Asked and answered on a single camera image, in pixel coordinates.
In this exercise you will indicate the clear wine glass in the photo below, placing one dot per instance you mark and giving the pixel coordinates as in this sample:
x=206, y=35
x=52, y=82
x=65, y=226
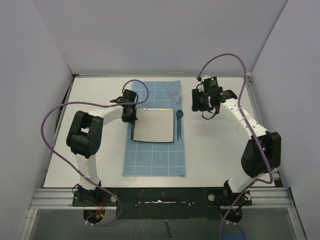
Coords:
x=174, y=93

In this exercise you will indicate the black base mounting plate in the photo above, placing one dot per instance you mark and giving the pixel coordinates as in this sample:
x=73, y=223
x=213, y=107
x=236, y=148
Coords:
x=169, y=203

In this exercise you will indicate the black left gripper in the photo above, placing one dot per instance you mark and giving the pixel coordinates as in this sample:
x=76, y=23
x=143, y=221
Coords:
x=131, y=119

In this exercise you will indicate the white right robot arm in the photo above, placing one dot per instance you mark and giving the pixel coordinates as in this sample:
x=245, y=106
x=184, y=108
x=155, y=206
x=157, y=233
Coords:
x=262, y=153

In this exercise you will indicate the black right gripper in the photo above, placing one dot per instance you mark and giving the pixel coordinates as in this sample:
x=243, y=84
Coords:
x=197, y=106

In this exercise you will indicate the dark blue plastic knife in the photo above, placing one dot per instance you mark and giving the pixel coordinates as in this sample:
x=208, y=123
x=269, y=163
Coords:
x=177, y=127

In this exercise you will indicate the dark blue plastic spoon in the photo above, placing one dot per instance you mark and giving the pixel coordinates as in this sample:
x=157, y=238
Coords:
x=180, y=114

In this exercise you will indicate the aluminium frame rail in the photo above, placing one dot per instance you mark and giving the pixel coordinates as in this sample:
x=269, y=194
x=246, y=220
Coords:
x=293, y=212

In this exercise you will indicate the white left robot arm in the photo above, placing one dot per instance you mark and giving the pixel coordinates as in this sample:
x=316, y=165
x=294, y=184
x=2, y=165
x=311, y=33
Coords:
x=85, y=135

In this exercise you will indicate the blue checked cloth napkin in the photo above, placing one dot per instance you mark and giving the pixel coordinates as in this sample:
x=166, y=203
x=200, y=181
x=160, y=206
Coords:
x=146, y=159

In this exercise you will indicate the square white plate black rim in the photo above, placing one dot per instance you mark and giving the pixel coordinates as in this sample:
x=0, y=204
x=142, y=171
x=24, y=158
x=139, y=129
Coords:
x=154, y=125

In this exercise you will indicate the silver metal fork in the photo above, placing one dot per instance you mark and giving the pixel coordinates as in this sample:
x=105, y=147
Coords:
x=132, y=130

